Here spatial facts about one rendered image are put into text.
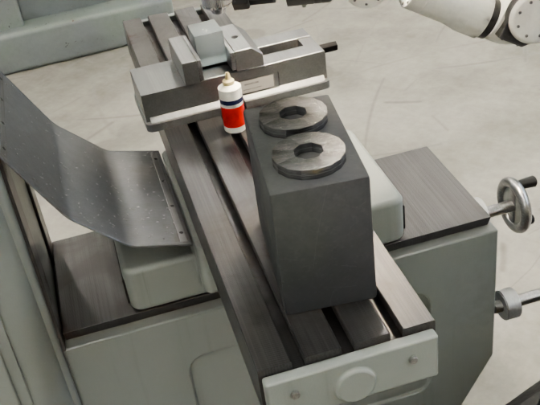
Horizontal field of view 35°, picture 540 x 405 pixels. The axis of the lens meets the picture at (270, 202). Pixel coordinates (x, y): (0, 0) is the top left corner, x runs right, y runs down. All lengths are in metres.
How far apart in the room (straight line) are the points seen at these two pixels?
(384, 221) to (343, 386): 0.49
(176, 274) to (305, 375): 0.45
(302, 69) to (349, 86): 2.13
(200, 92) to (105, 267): 0.36
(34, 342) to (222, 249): 0.36
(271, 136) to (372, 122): 2.34
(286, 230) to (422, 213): 0.62
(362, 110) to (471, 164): 0.59
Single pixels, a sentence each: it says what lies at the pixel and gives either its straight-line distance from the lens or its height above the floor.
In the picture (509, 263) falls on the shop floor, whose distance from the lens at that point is 2.70.
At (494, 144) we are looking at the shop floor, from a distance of 3.27.
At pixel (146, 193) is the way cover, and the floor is 0.90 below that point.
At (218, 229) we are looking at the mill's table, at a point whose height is 0.96.
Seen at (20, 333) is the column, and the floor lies 0.83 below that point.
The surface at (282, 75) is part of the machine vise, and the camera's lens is 1.58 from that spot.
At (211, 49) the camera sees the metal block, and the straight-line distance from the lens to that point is 1.56.
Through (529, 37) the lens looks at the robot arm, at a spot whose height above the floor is 1.12.
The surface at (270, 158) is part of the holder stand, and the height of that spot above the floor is 1.15.
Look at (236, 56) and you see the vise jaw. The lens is 1.54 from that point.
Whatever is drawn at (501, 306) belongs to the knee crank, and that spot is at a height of 0.55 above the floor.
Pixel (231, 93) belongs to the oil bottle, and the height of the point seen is 1.04.
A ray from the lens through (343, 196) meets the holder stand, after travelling 1.01.
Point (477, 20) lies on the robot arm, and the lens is 1.37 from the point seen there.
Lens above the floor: 1.69
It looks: 34 degrees down
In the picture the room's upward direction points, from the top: 8 degrees counter-clockwise
